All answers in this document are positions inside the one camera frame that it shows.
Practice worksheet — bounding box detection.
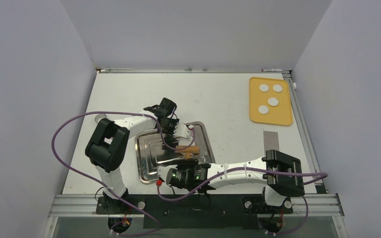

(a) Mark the stainless steel tray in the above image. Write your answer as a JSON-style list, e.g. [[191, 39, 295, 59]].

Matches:
[[135, 121, 215, 184]]

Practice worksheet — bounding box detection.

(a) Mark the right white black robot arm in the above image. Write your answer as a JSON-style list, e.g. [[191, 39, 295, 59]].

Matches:
[[157, 150, 305, 212]]

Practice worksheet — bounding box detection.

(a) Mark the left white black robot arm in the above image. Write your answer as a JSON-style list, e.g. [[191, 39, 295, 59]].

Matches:
[[85, 98, 179, 213]]

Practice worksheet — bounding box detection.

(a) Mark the white dough disc lower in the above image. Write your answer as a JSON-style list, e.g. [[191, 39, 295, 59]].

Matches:
[[258, 105, 269, 115]]

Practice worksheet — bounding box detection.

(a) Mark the white dough disc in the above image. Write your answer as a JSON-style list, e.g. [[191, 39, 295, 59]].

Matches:
[[258, 105, 269, 115], [268, 98, 279, 107], [259, 84, 269, 92], [273, 84, 283, 93]]

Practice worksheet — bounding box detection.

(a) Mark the white dough disc upper left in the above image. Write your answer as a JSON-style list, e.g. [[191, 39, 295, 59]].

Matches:
[[259, 84, 269, 92]]

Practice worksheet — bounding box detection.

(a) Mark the white dough disc middle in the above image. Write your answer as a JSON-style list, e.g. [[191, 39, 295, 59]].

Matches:
[[268, 98, 279, 107]]

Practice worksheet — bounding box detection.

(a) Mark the white dough disc upper right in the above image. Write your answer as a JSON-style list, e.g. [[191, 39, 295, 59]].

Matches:
[[273, 84, 283, 93]]

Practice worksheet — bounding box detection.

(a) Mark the grey rectangular patch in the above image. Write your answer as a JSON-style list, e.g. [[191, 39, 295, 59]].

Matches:
[[263, 131, 280, 151]]

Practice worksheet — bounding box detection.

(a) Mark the yellow plastic tray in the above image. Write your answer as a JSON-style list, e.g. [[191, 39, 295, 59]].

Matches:
[[249, 77, 293, 126]]

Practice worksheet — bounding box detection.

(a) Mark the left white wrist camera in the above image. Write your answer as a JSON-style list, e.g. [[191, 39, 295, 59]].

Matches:
[[173, 123, 194, 139]]

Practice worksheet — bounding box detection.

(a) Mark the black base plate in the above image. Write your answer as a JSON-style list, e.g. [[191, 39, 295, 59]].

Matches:
[[96, 194, 294, 230]]

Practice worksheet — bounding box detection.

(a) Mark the aluminium back rail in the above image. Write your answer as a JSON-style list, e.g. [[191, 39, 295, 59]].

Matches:
[[97, 68, 291, 74]]

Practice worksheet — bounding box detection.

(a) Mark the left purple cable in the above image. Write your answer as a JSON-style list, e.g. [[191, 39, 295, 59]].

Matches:
[[51, 112, 196, 237]]

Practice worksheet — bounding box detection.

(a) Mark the aluminium front rail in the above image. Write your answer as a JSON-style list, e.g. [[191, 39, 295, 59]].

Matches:
[[49, 194, 344, 217]]

